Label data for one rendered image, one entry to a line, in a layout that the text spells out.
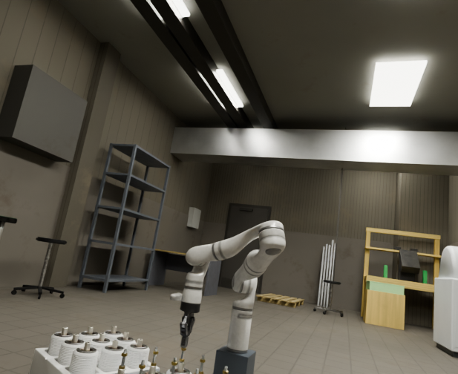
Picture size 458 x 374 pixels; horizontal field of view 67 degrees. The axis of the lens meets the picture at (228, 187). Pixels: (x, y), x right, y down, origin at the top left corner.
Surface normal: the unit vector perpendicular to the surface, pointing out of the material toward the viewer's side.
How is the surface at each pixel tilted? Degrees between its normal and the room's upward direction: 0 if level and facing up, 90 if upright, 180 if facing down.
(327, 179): 90
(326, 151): 90
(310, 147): 90
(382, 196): 90
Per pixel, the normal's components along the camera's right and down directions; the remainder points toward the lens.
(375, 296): -0.25, -0.24
